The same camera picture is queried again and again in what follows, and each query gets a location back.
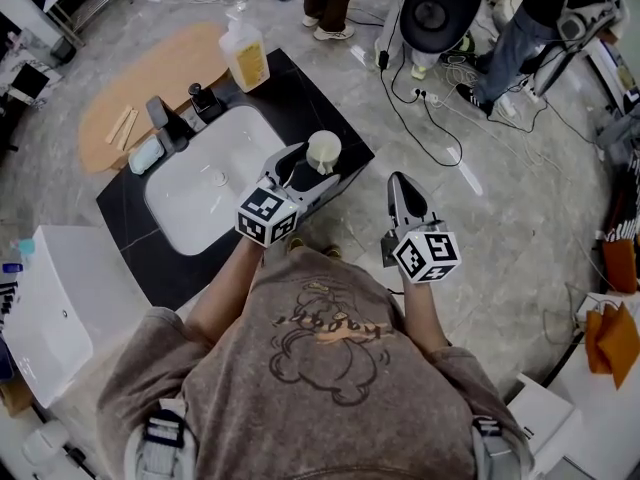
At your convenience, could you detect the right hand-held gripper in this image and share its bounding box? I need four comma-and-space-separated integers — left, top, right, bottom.
379, 171, 462, 286

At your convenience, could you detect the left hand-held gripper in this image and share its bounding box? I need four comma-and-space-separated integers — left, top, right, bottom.
234, 141, 342, 248

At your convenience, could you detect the white cup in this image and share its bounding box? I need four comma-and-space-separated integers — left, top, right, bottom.
305, 130, 344, 175

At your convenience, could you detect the person's right forearm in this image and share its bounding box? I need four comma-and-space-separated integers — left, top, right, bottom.
402, 280, 451, 354

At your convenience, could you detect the person's left forearm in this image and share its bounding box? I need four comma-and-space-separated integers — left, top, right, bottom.
184, 240, 264, 344

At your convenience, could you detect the white flat strip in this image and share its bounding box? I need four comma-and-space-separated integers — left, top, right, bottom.
446, 146, 484, 194

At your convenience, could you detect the black vanity cabinet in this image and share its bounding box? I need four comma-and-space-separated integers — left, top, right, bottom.
95, 47, 376, 312

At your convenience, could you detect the white sink basin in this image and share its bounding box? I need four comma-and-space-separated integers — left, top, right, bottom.
143, 105, 289, 258

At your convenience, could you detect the black soap dispenser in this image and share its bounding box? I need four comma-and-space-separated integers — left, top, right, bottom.
187, 82, 224, 125

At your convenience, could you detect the yellow liquid pump bottle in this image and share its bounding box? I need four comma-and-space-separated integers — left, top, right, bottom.
218, 2, 271, 94

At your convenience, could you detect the black faucet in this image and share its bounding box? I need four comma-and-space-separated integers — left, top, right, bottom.
145, 95, 194, 155

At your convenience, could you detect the light blue soap dish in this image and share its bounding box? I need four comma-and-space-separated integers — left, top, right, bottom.
128, 135, 165, 174

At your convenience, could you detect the light wooden stick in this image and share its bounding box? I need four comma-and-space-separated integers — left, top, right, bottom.
104, 105, 134, 145
116, 109, 139, 152

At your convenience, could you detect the oval wooden board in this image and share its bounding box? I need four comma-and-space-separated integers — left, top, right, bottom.
78, 21, 232, 174

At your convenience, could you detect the orange paper bag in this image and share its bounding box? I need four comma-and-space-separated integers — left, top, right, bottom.
602, 237, 640, 294
584, 301, 640, 389

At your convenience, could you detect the person's brown printed shirt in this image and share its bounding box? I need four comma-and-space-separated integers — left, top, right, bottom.
97, 247, 536, 480

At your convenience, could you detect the white cardboard box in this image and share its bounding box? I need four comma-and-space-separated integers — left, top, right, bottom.
507, 372, 576, 457

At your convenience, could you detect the white black machine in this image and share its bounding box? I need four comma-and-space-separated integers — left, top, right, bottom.
532, 0, 626, 97

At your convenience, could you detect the black waste bin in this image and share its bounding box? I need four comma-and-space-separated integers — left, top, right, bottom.
49, 35, 79, 64

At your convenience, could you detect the white bathtub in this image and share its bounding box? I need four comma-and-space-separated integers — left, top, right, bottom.
2, 225, 141, 409

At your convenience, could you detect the black power cable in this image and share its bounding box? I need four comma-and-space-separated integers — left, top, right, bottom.
377, 0, 464, 168

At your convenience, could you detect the white harness strap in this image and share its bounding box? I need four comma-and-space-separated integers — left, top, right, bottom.
124, 400, 201, 480
472, 415, 521, 480

